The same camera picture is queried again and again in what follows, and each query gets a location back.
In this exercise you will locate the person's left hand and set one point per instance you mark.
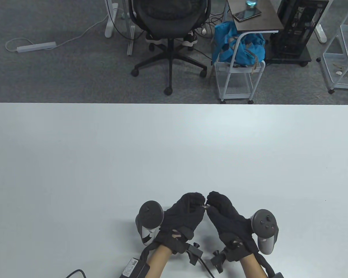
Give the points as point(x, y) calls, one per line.
point(184, 217)

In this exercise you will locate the person's right hand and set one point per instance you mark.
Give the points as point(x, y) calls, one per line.
point(232, 227)

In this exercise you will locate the person's left forearm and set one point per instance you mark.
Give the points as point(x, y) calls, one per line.
point(159, 260)

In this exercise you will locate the person's right forearm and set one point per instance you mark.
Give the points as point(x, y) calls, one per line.
point(252, 268)

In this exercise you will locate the black round-top controller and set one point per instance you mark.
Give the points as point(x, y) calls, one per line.
point(265, 224)
point(148, 212)

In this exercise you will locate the plain black box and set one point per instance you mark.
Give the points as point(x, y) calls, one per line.
point(279, 275)

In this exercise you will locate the black box with white label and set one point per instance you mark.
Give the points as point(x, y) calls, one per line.
point(130, 268)

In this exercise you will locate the blue fabric bag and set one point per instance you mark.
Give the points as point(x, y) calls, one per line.
point(249, 49)

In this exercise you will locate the black wheeled stand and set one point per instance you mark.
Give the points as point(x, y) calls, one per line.
point(295, 58)

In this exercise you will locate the thin white desk leg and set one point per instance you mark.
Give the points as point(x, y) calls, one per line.
point(131, 40)

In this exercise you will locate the black mesh office chair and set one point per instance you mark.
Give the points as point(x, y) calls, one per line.
point(169, 17)

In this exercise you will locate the white side table dark top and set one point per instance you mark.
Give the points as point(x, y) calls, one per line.
point(261, 21)

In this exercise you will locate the black computer tower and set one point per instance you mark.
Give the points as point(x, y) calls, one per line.
point(298, 26)

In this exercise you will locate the black smartphone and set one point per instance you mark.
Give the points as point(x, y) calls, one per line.
point(246, 14)

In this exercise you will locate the clear glass with blue tint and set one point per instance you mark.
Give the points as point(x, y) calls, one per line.
point(251, 3)

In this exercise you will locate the white power strip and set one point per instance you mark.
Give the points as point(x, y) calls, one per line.
point(36, 47)

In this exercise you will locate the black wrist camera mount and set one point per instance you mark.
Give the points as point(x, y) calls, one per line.
point(219, 260)
point(195, 254)

